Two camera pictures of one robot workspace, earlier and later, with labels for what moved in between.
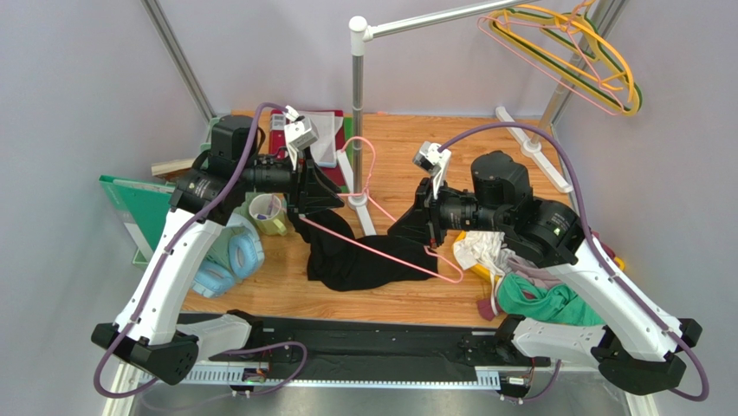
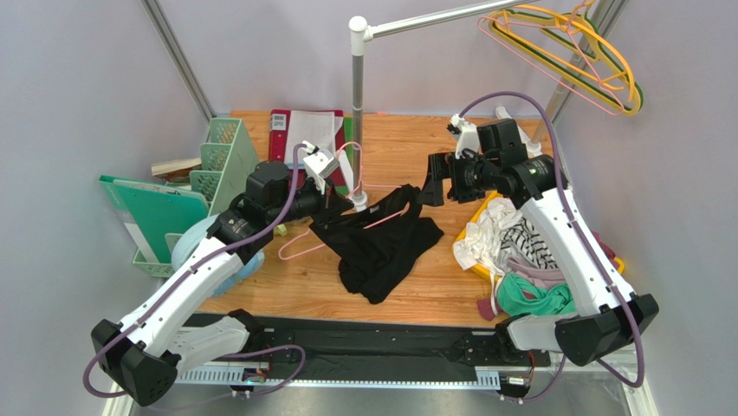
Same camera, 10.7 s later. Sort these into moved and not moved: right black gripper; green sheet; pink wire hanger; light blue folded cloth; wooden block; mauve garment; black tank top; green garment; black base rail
Moved: pink wire hanger; black tank top; right black gripper
Not moved: black base rail; green garment; green sheet; mauve garment; light blue folded cloth; wooden block
